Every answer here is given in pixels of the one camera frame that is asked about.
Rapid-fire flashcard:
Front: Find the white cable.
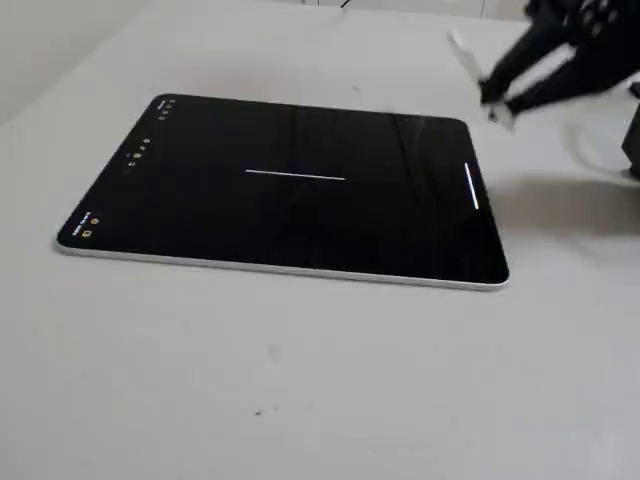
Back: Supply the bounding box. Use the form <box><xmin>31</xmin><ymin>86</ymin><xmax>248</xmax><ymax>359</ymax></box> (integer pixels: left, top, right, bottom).
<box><xmin>569</xmin><ymin>118</ymin><xmax>632</xmax><ymax>174</ymax></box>

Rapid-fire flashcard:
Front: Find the black screen ipad tablet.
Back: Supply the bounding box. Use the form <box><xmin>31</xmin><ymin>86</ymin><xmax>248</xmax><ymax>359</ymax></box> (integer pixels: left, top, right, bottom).
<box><xmin>53</xmin><ymin>91</ymin><xmax>512</xmax><ymax>294</ymax></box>

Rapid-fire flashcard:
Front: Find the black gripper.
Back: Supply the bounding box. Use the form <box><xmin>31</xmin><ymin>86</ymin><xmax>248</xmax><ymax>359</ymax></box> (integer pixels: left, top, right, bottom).
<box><xmin>477</xmin><ymin>0</ymin><xmax>640</xmax><ymax>117</ymax></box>

